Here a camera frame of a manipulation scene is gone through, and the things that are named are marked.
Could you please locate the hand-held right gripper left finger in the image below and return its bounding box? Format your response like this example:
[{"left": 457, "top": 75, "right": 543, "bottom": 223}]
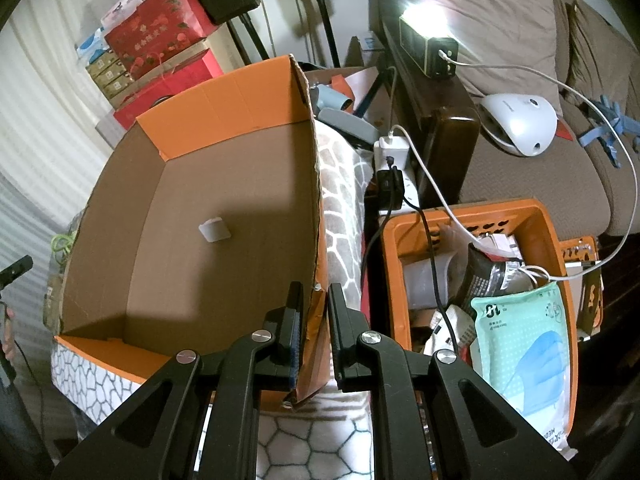
[{"left": 50, "top": 281, "right": 306, "bottom": 480}]

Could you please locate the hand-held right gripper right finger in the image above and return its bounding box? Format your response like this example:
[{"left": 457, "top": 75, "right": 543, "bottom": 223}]
[{"left": 327, "top": 283, "right": 583, "bottom": 480}]

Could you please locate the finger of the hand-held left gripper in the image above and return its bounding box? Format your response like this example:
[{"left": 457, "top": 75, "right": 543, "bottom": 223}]
[{"left": 0, "top": 255, "right": 34, "bottom": 292}]

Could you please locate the green cable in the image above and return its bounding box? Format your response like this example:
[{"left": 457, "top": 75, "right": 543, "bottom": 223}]
[{"left": 50, "top": 225, "right": 81, "bottom": 266}]

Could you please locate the orange cardboard box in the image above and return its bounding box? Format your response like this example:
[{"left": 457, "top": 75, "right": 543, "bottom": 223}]
[{"left": 52, "top": 54, "right": 331, "bottom": 411}]

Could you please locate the translucent plastic container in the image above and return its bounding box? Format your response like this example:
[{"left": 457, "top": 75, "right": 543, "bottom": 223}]
[{"left": 402, "top": 255, "right": 458, "bottom": 308}]

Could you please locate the white snack packet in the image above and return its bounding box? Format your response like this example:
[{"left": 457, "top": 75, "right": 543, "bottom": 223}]
[{"left": 430, "top": 305, "right": 476, "bottom": 356}]

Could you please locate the small white plastic piece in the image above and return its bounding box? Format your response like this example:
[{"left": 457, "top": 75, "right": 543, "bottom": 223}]
[{"left": 198, "top": 216, "right": 235, "bottom": 244}]

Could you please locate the dark snack packet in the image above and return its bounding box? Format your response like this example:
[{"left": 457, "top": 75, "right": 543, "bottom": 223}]
[{"left": 457, "top": 243, "right": 536, "bottom": 311}]

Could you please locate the black plug charger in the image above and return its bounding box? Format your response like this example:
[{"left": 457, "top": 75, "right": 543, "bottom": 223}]
[{"left": 376, "top": 169, "right": 405, "bottom": 211}]

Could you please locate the white power strip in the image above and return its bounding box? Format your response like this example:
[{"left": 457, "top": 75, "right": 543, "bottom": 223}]
[{"left": 374, "top": 135, "right": 423, "bottom": 216}]

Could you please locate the green face mask pack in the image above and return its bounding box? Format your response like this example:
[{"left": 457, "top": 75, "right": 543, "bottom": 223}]
[{"left": 470, "top": 281, "right": 573, "bottom": 453}]

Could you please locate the white curtain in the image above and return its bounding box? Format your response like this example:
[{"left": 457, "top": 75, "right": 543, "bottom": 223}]
[{"left": 0, "top": 0, "right": 166, "bottom": 281}]

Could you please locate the white plug charger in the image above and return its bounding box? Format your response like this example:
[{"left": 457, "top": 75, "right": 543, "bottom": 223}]
[{"left": 375, "top": 135, "right": 412, "bottom": 168}]

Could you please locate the stack of gold boxes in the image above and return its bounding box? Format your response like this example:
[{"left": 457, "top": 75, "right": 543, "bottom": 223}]
[{"left": 85, "top": 55, "right": 136, "bottom": 109}]

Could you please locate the grey plastic case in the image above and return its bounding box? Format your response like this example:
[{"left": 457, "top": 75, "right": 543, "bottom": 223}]
[{"left": 317, "top": 107, "right": 380, "bottom": 143}]

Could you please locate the dark wooden armrest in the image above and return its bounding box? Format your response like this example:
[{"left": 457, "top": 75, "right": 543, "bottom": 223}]
[{"left": 380, "top": 25, "right": 481, "bottom": 211}]

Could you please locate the blue white tissue pack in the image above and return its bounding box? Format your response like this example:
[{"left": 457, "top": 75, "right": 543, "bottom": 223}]
[{"left": 75, "top": 30, "right": 111, "bottom": 59}]

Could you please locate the light blue hair dryer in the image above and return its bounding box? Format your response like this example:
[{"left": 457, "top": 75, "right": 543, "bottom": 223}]
[{"left": 309, "top": 85, "right": 355, "bottom": 111}]

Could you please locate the plain red gift box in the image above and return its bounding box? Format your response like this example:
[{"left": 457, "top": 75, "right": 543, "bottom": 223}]
[{"left": 114, "top": 52, "right": 226, "bottom": 131}]

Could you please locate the red paper packet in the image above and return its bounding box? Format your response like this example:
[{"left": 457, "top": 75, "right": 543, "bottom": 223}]
[{"left": 331, "top": 74, "right": 357, "bottom": 102}]

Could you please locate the brown sofa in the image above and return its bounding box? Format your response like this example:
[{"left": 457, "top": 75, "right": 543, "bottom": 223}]
[{"left": 370, "top": 0, "right": 640, "bottom": 241}]

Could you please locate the open brown carton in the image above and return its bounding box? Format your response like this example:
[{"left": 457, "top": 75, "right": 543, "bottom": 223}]
[{"left": 300, "top": 62, "right": 391, "bottom": 126}]

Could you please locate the white pink tissue pack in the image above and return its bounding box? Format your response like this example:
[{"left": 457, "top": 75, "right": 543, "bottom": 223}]
[{"left": 100, "top": 0, "right": 166, "bottom": 31}]

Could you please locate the red printed gift box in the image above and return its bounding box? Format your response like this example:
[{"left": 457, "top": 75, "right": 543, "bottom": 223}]
[{"left": 102, "top": 0, "right": 218, "bottom": 81}]

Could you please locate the white handheld vacuum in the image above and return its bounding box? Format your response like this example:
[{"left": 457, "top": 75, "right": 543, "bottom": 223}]
[{"left": 480, "top": 92, "right": 559, "bottom": 157}]

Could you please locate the white blue carton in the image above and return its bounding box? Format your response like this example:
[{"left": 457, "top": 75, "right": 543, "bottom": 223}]
[{"left": 348, "top": 34, "right": 386, "bottom": 68}]

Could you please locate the black portable lamp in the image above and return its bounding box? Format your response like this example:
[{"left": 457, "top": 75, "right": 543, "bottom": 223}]
[{"left": 398, "top": 2, "right": 459, "bottom": 79}]

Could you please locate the black speaker tripod stand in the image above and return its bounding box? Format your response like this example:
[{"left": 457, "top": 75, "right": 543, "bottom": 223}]
[{"left": 227, "top": 10, "right": 271, "bottom": 63}]

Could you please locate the black speaker pole stand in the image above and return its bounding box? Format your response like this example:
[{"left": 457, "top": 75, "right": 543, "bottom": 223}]
[{"left": 314, "top": 0, "right": 342, "bottom": 68}]

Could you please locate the beige pillow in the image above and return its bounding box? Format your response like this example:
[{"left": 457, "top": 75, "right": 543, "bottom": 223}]
[{"left": 410, "top": 0, "right": 566, "bottom": 106}]

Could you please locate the brown pillow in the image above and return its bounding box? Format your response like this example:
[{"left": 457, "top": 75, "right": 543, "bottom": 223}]
[{"left": 565, "top": 0, "right": 640, "bottom": 116}]

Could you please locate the black charger cable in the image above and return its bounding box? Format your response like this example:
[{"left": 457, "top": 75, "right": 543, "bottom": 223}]
[{"left": 361, "top": 195, "right": 461, "bottom": 356}]

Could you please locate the white charger cable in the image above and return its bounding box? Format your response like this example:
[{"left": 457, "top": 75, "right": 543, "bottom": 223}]
[{"left": 387, "top": 125, "right": 566, "bottom": 286}]

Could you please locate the white lamp cable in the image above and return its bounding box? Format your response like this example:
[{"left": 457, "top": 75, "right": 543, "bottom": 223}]
[{"left": 440, "top": 52, "right": 640, "bottom": 273}]

